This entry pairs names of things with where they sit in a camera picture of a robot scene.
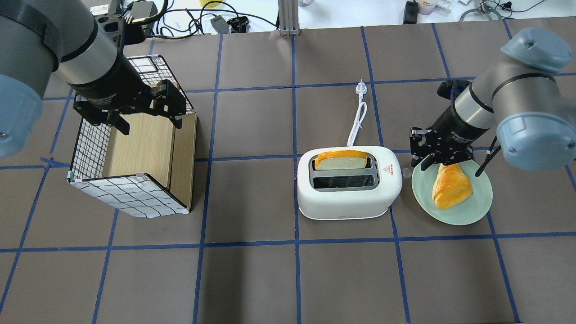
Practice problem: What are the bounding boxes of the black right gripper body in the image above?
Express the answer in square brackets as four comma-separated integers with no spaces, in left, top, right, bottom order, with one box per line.
[409,105,495,165]

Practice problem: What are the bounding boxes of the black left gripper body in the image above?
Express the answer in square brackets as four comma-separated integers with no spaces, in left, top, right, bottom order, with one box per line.
[73,57,187,127]

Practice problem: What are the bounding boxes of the white two-slot toaster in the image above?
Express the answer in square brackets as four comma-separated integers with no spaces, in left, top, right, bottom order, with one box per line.
[296,146,402,220]

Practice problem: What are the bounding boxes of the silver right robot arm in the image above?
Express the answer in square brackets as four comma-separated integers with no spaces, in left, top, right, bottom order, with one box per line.
[409,27,576,171]

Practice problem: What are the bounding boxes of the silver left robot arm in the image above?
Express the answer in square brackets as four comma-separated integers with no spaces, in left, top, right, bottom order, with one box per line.
[0,0,187,158]

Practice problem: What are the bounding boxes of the sliced bread in toaster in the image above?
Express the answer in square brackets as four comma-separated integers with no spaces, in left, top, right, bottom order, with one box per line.
[314,149,368,170]

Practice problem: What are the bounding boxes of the triangular golden bread bun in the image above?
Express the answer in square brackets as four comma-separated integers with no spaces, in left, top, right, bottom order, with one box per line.
[432,164,473,210]

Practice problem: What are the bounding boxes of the light green round plate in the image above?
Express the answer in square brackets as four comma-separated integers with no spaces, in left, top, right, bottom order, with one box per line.
[411,160,492,225]

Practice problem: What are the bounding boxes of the black power adapter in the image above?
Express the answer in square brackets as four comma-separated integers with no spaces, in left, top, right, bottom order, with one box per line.
[402,0,419,25]

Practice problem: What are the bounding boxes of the wire and wood shelf rack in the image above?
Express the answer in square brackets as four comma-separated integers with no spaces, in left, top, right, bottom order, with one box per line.
[67,54,198,218]

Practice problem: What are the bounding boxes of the white toaster power cable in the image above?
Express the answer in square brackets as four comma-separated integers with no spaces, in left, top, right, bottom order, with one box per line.
[346,80,369,147]

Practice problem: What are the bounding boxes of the aluminium frame post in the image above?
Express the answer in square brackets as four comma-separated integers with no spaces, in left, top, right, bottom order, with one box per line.
[278,0,301,36]

